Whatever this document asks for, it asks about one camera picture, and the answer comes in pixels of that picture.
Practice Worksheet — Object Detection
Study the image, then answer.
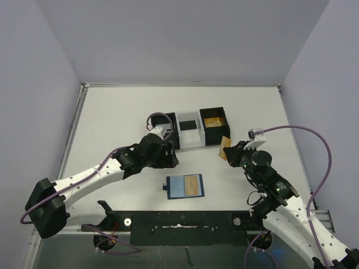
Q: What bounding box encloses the patterned gold card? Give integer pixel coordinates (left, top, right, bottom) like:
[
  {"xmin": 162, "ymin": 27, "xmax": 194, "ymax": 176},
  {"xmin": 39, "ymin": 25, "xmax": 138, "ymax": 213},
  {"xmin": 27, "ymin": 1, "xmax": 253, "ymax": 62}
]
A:
[
  {"xmin": 217, "ymin": 136, "xmax": 233, "ymax": 162},
  {"xmin": 184, "ymin": 175, "xmax": 200, "ymax": 196}
]

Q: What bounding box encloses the blue leather card holder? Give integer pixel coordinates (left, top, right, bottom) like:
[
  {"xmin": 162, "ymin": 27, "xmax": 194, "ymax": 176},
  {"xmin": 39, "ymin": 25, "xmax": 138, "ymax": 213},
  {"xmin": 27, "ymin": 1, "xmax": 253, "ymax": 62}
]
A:
[{"xmin": 162, "ymin": 174, "xmax": 205, "ymax": 200}]

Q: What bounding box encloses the gold striped card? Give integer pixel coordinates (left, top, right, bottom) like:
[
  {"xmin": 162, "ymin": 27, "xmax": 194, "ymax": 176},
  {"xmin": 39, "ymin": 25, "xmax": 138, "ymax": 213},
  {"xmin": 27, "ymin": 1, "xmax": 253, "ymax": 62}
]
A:
[{"xmin": 204, "ymin": 117, "xmax": 223, "ymax": 128}]

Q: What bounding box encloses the black card from holder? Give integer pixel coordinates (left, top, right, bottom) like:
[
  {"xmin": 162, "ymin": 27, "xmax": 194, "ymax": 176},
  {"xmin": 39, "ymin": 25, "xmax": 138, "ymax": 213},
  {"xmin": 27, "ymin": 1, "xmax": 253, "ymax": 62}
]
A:
[{"xmin": 179, "ymin": 120, "xmax": 197, "ymax": 131}]

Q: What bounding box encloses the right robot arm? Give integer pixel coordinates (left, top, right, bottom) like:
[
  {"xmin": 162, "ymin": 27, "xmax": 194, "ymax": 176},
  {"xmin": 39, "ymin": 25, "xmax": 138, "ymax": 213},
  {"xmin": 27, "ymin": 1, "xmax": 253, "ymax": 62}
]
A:
[{"xmin": 223, "ymin": 141, "xmax": 358, "ymax": 268}]

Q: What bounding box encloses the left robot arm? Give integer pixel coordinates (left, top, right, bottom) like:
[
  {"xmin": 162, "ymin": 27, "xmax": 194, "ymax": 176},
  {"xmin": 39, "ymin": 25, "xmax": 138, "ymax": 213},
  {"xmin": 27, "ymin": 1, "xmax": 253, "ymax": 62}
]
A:
[{"xmin": 24, "ymin": 133, "xmax": 179, "ymax": 239}]

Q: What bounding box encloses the black bin with gold card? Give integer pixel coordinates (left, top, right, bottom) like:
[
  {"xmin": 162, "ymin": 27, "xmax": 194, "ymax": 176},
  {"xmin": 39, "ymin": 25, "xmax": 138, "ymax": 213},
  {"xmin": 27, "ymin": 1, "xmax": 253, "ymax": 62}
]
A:
[{"xmin": 200, "ymin": 107, "xmax": 231, "ymax": 146}]

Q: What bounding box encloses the black bin with silver card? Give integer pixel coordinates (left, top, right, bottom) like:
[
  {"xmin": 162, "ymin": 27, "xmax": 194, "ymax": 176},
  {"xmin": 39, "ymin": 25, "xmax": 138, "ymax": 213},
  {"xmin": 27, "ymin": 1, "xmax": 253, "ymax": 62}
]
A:
[{"xmin": 149, "ymin": 113, "xmax": 180, "ymax": 150}]

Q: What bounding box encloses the white middle bin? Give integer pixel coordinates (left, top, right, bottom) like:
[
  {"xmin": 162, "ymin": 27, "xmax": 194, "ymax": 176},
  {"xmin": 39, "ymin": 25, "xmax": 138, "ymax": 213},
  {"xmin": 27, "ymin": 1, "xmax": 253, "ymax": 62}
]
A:
[{"xmin": 175, "ymin": 110, "xmax": 205, "ymax": 150}]

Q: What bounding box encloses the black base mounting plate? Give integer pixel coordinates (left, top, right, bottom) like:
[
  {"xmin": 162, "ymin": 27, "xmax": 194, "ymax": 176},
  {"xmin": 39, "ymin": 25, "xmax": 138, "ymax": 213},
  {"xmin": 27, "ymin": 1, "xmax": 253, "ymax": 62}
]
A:
[{"xmin": 95, "ymin": 211, "xmax": 265, "ymax": 247}]

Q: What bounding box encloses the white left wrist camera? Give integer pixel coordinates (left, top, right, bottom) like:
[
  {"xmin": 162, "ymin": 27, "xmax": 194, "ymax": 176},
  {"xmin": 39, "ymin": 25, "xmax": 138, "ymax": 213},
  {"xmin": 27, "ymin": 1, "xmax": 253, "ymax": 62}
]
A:
[{"xmin": 148, "ymin": 126, "xmax": 167, "ymax": 139}]

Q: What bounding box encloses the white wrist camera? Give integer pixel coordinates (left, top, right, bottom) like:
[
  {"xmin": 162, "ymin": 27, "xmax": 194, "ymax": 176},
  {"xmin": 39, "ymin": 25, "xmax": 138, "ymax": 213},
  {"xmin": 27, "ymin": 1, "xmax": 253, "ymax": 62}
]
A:
[
  {"xmin": 148, "ymin": 126, "xmax": 167, "ymax": 139},
  {"xmin": 244, "ymin": 128, "xmax": 266, "ymax": 150}
]

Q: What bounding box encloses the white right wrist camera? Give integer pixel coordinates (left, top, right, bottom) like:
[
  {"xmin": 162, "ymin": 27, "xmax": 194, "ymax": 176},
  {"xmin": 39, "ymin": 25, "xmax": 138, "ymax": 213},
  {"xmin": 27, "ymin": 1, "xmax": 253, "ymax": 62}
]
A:
[{"xmin": 244, "ymin": 128, "xmax": 266, "ymax": 150}]

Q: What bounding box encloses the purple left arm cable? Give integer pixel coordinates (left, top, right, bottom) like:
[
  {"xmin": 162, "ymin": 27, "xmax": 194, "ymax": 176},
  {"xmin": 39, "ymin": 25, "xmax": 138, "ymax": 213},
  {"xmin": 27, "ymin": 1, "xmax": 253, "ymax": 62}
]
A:
[{"xmin": 20, "ymin": 112, "xmax": 175, "ymax": 256}]

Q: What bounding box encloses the aluminium front rail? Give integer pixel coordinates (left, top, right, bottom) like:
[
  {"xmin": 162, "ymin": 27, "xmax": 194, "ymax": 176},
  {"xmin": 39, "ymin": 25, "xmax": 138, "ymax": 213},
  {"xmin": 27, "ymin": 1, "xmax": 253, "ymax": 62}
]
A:
[{"xmin": 32, "ymin": 209, "xmax": 336, "ymax": 236}]

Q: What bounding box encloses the aluminium rail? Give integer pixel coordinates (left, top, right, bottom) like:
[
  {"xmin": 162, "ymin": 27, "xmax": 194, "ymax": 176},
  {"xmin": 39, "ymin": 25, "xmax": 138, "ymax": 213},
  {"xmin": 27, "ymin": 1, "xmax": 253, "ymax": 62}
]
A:
[
  {"xmin": 32, "ymin": 209, "xmax": 336, "ymax": 236},
  {"xmin": 56, "ymin": 84, "xmax": 90, "ymax": 180}
]

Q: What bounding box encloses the aluminium left side rail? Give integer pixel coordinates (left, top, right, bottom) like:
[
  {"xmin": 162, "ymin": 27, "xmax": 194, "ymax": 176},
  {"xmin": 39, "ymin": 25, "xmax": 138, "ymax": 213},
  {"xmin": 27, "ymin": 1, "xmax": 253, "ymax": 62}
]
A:
[{"xmin": 56, "ymin": 84, "xmax": 90, "ymax": 180}]

